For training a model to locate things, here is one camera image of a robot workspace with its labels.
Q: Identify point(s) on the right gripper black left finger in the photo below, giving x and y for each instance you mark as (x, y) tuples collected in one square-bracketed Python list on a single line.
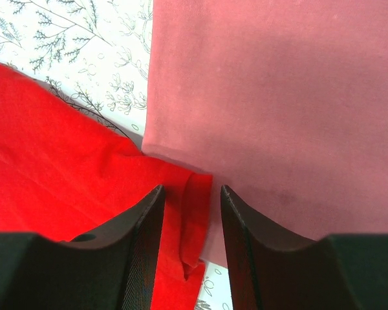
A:
[(112, 266)]

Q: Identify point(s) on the floral patterned table mat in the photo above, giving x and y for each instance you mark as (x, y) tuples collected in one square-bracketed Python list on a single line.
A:
[(94, 56)]

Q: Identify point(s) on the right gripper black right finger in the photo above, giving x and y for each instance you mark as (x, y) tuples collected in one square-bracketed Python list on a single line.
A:
[(271, 267)]

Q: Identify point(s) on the red t-shirt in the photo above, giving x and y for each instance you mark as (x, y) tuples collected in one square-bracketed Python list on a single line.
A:
[(62, 173)]

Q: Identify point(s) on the folded pink t-shirt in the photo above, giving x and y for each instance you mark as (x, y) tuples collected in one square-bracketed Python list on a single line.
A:
[(284, 101)]

